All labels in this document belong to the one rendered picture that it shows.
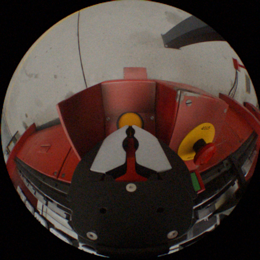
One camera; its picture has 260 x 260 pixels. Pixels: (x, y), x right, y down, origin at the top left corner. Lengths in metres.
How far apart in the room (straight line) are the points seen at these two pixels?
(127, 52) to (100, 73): 0.31
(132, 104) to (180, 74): 0.86
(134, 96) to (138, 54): 0.75
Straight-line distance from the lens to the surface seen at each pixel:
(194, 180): 0.21
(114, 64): 0.87
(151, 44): 0.94
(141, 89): 0.15
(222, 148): 0.47
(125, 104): 0.16
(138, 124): 0.15
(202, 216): 0.45
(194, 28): 0.60
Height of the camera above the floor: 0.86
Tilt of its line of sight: 56 degrees down
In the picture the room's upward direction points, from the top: 178 degrees clockwise
